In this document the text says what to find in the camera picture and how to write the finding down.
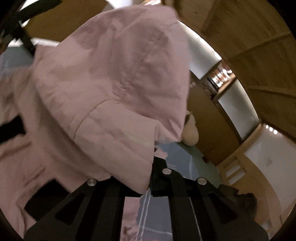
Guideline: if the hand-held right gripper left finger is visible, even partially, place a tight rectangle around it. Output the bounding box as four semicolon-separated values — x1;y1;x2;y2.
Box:
25;177;139;241

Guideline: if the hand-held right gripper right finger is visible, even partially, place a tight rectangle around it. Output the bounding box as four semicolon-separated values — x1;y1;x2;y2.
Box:
150;157;269;241

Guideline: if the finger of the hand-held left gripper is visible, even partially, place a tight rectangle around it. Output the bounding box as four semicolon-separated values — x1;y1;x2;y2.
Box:
0;5;38;56

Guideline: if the pink hooded jacket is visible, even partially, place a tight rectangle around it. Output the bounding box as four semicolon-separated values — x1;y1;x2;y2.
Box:
0;5;192;241

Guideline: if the plaid blue bed sheet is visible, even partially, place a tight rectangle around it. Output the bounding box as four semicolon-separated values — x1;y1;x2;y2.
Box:
121;141;195;241

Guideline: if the large plush dog striped shirt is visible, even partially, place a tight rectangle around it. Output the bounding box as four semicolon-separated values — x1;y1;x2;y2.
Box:
181;110;200;146

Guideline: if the dark brown jacket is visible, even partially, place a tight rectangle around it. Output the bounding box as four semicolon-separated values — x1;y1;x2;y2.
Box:
231;185;259;224

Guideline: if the stack of printed packets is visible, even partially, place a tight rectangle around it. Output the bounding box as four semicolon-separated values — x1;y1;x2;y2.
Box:
206;61;236;98

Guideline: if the wooden bunk bed frame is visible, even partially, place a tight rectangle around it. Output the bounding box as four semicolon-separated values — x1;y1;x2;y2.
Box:
23;0;296;232

